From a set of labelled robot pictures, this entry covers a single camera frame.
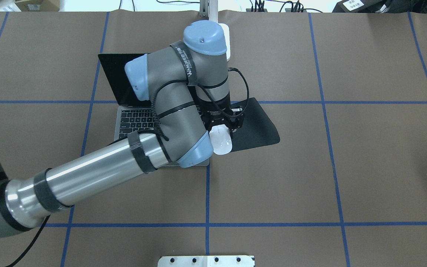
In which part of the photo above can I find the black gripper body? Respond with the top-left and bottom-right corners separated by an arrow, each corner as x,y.
201,100 -> 245,132

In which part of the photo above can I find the white computer mouse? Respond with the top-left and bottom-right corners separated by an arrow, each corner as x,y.
209,124 -> 233,155

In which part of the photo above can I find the black mouse pad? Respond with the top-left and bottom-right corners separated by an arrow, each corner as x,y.
231,98 -> 280,152

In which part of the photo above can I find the grey laptop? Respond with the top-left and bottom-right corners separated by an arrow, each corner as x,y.
98,53 -> 210,167

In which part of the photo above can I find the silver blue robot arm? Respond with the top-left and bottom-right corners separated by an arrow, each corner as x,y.
0,20 -> 244,238

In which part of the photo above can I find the black box with white label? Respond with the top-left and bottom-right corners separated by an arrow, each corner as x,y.
332,0 -> 390,13

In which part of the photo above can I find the cardboard box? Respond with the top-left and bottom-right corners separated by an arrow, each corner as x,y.
15,0 -> 60,12

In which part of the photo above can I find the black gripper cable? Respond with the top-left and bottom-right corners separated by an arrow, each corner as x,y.
150,67 -> 250,142

